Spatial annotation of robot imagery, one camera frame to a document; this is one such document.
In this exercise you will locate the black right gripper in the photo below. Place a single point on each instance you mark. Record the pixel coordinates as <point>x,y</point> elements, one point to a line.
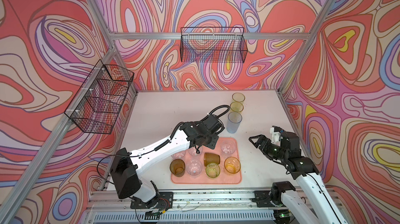
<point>263,148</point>

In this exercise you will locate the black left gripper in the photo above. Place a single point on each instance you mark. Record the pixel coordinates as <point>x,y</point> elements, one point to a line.
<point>213,145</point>

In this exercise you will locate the small dark amber glass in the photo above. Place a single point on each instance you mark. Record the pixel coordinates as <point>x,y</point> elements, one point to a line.
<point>211,158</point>

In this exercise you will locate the clear glass small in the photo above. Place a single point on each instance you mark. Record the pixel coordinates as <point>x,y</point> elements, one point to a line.
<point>228,147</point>

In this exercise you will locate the blue textured tall glass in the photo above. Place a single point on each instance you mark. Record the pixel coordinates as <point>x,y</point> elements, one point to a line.
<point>234,121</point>

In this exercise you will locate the clear glass tumbler front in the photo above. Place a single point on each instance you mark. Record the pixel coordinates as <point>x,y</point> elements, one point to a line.
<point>194,167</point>

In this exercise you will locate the pink plastic tray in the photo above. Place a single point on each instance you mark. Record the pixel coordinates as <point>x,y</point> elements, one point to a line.
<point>223,178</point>

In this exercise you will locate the green glass tumbler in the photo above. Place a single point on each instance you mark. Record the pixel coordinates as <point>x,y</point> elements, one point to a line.
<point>213,170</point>

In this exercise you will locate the amber glass tumbler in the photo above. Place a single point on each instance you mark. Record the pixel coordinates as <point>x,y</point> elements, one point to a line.
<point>232,165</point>

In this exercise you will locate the yellow tall glass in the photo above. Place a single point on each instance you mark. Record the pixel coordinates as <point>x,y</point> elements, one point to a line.
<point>236,107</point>

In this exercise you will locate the dark olive dotted glass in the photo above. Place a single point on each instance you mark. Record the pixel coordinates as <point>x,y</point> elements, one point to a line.
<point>177,167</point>

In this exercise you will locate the yellow-green tall glass back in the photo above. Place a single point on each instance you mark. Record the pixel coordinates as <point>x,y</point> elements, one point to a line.
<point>238,97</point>

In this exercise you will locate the clear faceted glass tumbler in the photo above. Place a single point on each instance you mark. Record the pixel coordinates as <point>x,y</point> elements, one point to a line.
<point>179,155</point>

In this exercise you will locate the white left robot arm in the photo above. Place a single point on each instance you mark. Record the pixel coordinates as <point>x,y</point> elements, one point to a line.
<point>127,168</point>

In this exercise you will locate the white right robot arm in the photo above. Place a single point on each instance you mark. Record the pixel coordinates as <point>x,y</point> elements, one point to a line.
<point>319,207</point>

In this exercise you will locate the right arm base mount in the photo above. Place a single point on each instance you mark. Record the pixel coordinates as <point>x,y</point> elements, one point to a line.
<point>272,197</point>

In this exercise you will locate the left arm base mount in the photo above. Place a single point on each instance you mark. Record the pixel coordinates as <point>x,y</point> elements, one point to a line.
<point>162,200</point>

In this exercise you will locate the black wire basket back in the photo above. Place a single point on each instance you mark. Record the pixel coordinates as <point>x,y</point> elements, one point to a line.
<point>215,44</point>

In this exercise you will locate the black wire basket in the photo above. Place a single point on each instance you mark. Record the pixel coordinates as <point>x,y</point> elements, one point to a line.
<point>215,44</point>
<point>104,93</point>

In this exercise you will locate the black wire basket left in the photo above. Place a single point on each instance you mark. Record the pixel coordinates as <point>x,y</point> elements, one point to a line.
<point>104,93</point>

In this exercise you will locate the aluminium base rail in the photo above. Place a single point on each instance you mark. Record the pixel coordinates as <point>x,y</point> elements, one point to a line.
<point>200,206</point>

